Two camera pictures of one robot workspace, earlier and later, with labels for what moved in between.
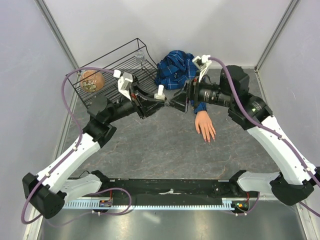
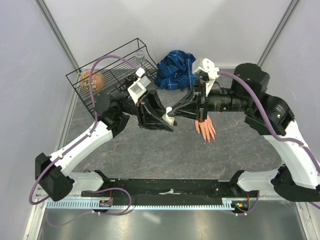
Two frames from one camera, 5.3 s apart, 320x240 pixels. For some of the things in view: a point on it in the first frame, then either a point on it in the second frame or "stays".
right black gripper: x=191 y=88 → x=200 y=104
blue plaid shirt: x=174 y=69 stays
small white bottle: x=160 y=89 → x=168 y=109
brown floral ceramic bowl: x=93 y=83 stays
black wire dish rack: x=101 y=78 stays
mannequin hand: x=203 y=122 stays
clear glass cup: x=139 y=56 stays
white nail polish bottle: x=160 y=95 → x=170 y=120
